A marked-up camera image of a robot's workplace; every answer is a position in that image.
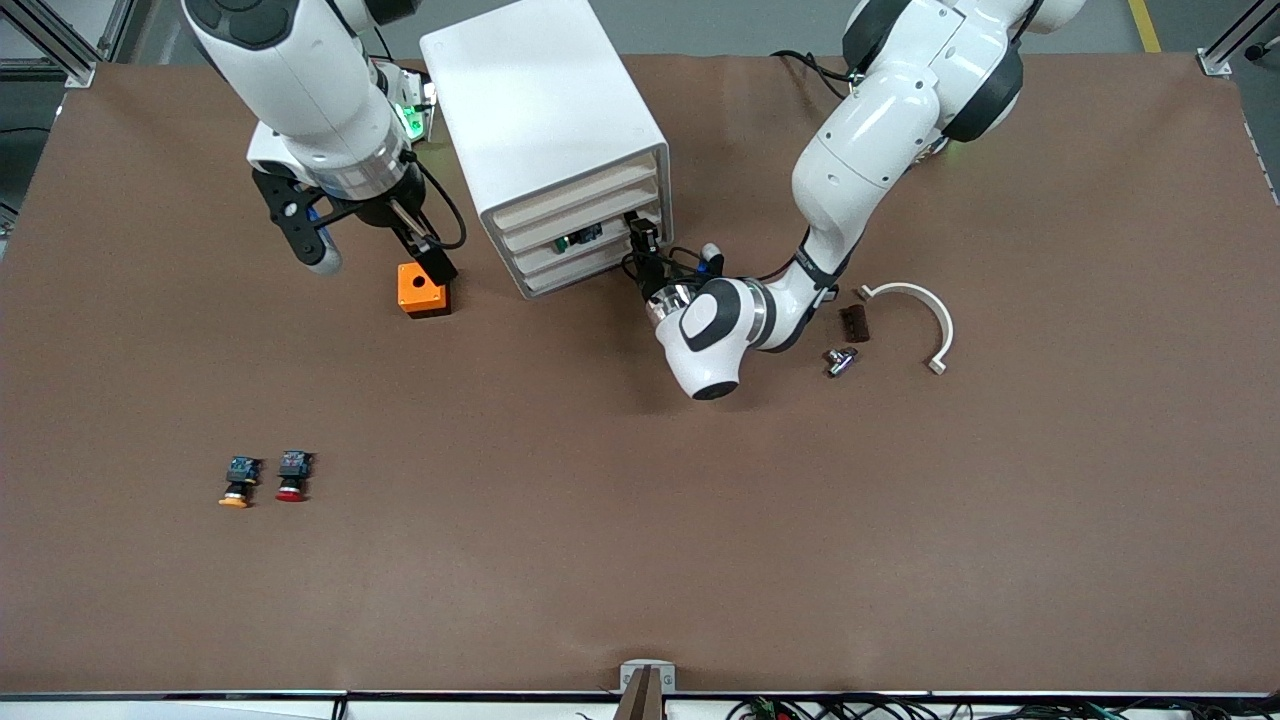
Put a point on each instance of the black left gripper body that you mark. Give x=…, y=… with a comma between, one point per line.
x=648, y=273

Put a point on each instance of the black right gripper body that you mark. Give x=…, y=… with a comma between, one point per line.
x=386, y=207

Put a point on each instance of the white plastic drawer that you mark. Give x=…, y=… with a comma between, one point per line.
x=600, y=211
x=600, y=185
x=600, y=261
x=600, y=236

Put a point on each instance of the green push button switch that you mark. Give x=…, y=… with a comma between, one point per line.
x=577, y=240

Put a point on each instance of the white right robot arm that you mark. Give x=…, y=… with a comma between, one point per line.
x=300, y=80

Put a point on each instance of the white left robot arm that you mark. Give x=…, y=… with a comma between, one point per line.
x=870, y=150

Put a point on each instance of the white drawer cabinet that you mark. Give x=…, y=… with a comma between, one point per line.
x=530, y=100

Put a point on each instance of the brown terminal block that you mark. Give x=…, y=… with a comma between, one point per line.
x=855, y=323

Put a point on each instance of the orange button enclosure box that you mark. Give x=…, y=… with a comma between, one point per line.
x=415, y=295

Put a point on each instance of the silver key switch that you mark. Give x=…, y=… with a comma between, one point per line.
x=840, y=362

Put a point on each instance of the red push button switch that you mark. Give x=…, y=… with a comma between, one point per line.
x=292, y=470

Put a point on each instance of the yellow push button switch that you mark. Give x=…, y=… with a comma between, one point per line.
x=238, y=475

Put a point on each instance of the aluminium frame profile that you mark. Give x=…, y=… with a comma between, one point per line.
x=1225, y=50
x=70, y=55

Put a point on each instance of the white curved plastic bracket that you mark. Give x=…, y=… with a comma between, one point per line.
x=940, y=320

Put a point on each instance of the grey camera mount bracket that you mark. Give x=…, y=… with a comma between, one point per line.
x=632, y=678

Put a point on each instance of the white table edge rail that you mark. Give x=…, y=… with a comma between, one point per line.
x=200, y=705

